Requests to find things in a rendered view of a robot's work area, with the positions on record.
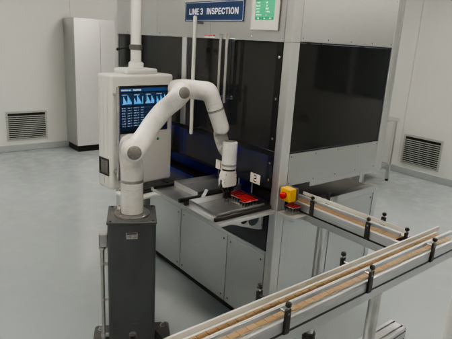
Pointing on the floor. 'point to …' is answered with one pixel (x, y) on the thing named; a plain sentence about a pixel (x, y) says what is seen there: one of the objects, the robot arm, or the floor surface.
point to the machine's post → (282, 140)
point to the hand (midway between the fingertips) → (227, 194)
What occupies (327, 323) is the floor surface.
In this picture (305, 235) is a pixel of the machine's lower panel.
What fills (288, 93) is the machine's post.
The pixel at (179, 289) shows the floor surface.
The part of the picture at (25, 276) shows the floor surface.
